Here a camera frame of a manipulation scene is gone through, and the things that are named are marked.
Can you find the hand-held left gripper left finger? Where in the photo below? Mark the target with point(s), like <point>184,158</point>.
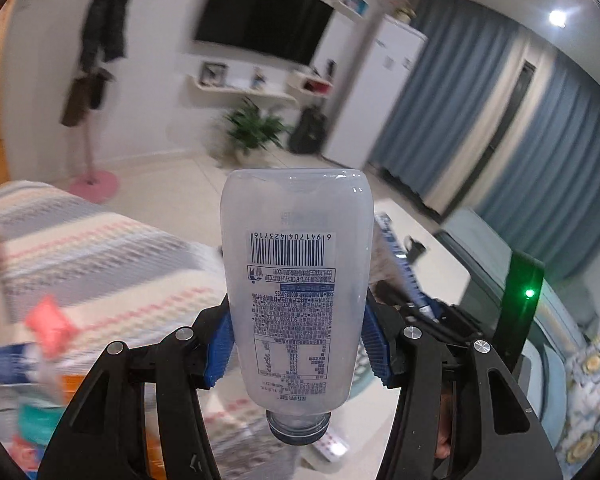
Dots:
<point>220,345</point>

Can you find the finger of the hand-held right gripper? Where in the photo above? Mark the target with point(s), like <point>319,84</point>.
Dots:
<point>455,322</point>

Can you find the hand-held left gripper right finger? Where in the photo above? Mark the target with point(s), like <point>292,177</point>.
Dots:
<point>377,345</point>

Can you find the clear plastic bottle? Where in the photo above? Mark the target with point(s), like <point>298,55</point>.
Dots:
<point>295,285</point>

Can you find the pink plastic packet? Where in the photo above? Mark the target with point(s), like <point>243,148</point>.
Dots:
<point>47,325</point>

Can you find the grey sofa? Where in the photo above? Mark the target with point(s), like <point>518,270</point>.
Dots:
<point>485,260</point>

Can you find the small black object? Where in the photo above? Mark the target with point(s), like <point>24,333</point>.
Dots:
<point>416,250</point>

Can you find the pill blister pack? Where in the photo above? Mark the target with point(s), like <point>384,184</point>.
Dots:
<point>331,449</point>

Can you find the floral cushion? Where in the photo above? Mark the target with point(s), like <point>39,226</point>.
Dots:
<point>587,410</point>

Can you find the striped blanket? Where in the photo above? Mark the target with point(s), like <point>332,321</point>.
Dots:
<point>105,260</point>

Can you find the blue curtain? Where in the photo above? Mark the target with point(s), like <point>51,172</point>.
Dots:
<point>545,145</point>

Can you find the teal packet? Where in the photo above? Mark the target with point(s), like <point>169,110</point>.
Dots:
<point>37,420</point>

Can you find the coat stand with pink base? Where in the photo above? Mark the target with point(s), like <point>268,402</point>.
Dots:
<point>95,185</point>

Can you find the blue and white box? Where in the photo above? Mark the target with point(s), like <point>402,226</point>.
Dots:
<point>7,362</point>

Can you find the green potted plant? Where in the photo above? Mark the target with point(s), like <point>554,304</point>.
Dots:
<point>252,127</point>

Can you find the black guitar bag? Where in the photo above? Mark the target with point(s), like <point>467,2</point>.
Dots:
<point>309,132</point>

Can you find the white fridge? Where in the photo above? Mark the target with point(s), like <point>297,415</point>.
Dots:
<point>375,90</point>

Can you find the white box shelf red inside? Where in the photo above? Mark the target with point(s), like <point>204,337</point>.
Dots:
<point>312,82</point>

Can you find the brown bag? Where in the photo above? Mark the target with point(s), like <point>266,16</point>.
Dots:
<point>80,97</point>

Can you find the ceiling light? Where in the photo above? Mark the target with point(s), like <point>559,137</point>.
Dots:
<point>558,18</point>

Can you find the yellow ornament on fridge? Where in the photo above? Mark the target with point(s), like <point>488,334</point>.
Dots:
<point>406,11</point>

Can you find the blue framed picture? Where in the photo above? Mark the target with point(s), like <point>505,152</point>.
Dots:
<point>355,1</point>

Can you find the black coat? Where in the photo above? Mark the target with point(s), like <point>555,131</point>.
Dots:
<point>107,10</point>

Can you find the white low wall shelf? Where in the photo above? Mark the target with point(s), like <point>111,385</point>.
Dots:
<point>240,92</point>

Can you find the photo frame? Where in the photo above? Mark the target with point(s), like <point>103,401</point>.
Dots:
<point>213,73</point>

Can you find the wall-mounted black television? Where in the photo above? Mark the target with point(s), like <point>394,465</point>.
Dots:
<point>265,15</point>

